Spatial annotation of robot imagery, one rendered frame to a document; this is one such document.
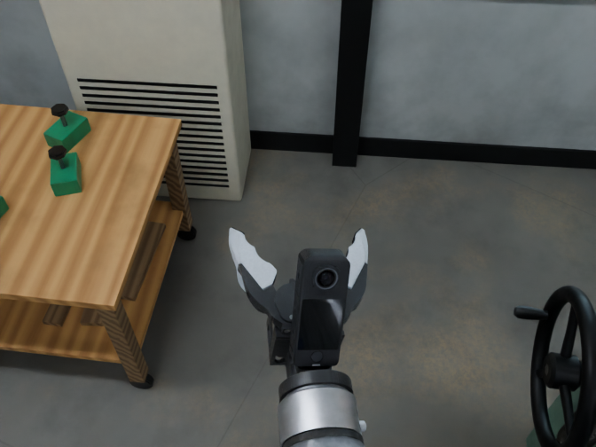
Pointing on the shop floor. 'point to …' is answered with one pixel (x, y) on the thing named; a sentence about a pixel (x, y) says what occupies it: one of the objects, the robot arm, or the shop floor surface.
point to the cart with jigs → (86, 231)
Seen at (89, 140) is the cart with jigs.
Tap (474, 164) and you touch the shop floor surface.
